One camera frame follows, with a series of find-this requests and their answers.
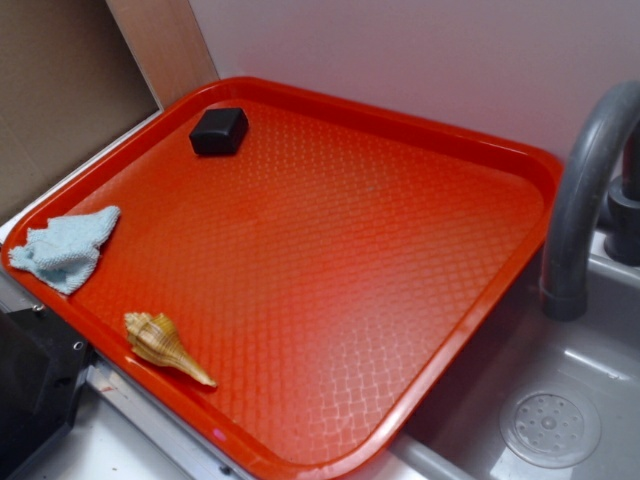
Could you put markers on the black rounded block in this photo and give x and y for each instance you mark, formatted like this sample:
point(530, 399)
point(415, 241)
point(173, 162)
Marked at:
point(219, 131)

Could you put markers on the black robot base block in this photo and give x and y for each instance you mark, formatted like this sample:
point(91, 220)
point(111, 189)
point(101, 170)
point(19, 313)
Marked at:
point(44, 363)

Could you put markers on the black faucet handle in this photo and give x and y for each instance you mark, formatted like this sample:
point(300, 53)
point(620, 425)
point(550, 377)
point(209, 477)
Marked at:
point(622, 243)

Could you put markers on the light blue cloth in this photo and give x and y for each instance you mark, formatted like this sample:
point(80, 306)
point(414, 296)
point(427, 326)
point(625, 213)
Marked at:
point(65, 253)

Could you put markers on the brown cardboard panel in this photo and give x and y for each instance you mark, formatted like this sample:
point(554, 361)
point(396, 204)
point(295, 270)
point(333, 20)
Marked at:
point(77, 75)

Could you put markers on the grey curved faucet spout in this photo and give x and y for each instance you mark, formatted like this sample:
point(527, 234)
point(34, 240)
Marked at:
point(594, 162)

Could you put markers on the round sink drain strainer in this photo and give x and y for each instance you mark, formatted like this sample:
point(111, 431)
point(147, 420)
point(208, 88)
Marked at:
point(550, 427)

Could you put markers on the red plastic tray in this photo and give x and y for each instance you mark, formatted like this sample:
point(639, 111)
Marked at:
point(325, 275)

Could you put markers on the tan conch seashell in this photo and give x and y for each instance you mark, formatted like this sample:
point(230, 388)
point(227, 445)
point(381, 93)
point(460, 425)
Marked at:
point(155, 338)

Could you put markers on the grey plastic sink basin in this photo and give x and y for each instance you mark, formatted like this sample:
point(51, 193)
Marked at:
point(455, 434)

